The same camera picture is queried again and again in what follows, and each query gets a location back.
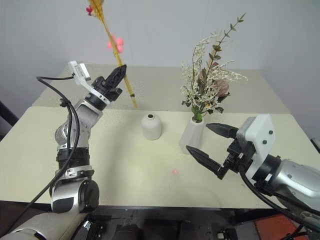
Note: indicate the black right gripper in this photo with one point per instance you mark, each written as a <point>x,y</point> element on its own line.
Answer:
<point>241,155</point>

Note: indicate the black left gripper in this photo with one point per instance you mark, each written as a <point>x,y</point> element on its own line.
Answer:
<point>110,93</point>

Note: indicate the yellow bouquet with pink flowers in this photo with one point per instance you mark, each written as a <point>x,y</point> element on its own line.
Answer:
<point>119,41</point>

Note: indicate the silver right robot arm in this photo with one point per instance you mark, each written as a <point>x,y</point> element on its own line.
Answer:
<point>295,180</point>

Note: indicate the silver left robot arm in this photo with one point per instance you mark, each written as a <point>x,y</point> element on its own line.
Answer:
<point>82,117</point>

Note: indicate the white and green flower bouquet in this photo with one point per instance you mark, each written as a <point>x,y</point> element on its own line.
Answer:
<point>197,100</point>

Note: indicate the tall white vase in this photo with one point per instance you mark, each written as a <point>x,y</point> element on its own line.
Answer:
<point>192,137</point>

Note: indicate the small pink petal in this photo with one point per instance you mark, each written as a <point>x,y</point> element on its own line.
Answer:
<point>175,171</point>

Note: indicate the round white vase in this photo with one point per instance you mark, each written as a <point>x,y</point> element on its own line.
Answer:
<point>150,128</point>

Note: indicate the red floor mat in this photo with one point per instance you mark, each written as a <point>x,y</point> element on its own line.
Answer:
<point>275,227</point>

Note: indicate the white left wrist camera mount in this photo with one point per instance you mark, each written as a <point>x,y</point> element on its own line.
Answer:
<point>80,71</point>

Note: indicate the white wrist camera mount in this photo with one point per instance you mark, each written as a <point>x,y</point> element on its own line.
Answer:
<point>262,132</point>
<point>80,71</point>

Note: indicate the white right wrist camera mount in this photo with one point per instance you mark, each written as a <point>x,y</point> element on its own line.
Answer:
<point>262,132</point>

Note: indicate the black frame beside table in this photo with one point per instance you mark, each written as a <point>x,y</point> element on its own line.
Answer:
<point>6,117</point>

